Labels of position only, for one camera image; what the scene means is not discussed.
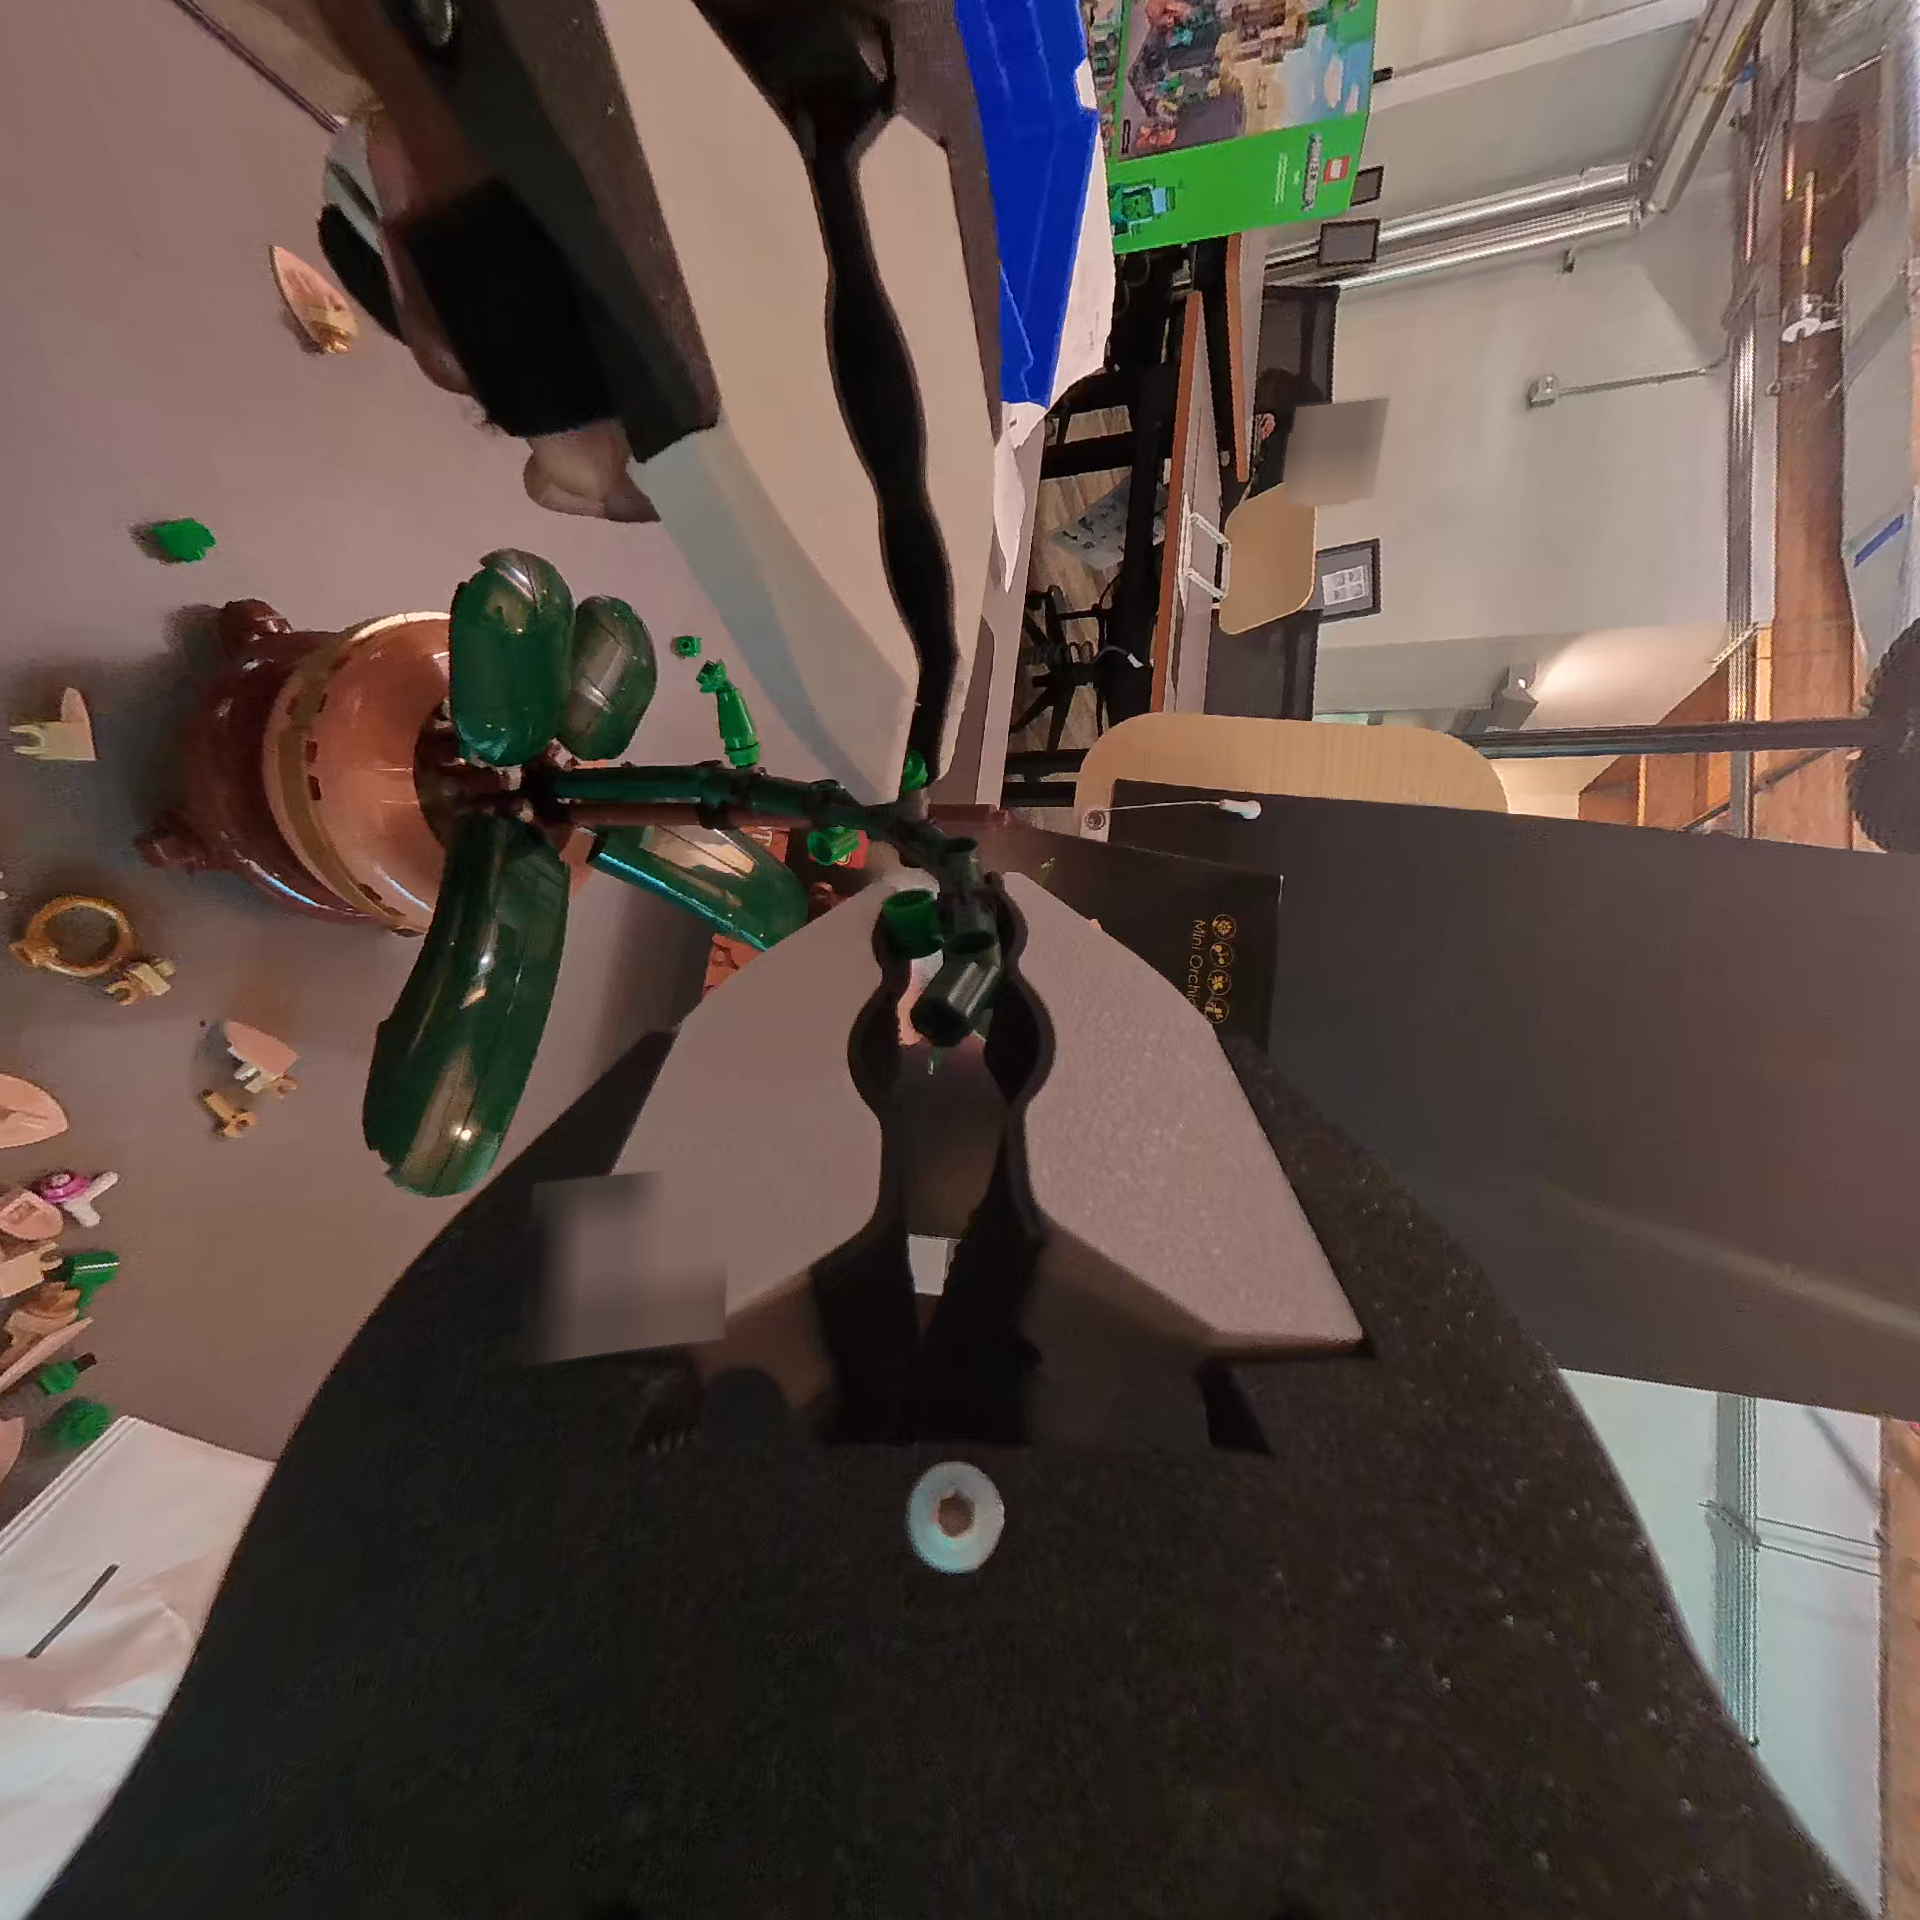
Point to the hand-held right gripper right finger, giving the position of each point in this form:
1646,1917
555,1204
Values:
1171,1185

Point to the pile of small brick pieces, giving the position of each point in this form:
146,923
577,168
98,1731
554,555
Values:
43,1244

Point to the blue and white box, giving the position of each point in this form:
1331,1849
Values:
1036,180

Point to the black cardboard box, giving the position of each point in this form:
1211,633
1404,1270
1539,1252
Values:
1500,1049

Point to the framed wall sign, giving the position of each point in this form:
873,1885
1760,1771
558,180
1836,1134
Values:
1347,578

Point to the black office chair base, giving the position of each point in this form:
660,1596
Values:
1065,644

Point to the tan petal brick piece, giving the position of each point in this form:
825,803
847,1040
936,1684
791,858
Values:
318,300

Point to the small tan clip piece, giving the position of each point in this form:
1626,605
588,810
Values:
143,979

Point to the beige chair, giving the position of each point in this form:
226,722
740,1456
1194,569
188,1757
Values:
1271,562

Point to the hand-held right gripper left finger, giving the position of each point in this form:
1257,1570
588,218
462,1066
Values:
780,1108

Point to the loose green brick piece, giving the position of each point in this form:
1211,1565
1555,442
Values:
176,540

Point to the light wood rounded board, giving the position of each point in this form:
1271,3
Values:
1289,757

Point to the pink petal brick piece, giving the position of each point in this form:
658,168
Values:
254,1049

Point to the silver conduit pipes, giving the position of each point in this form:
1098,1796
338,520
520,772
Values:
1500,210

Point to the green toy box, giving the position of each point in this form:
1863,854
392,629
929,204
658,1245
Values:
1243,105

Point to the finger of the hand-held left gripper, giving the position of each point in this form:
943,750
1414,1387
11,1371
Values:
961,374
764,450

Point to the brick-built plant model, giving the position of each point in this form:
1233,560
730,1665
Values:
494,989

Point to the person's left hand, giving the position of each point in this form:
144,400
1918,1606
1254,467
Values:
592,475

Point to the grey desk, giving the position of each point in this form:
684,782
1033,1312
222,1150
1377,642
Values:
150,374

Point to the tiny tan brick piece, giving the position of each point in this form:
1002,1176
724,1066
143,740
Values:
224,1114

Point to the green stem brick piece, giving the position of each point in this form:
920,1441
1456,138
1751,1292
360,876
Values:
732,714

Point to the tan clip brick piece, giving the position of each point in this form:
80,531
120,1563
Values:
63,728

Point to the white paper sheet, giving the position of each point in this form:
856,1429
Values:
90,1621

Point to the wood-edged table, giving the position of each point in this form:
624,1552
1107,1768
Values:
1200,450

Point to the black wheeled stand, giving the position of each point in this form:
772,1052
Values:
1650,734

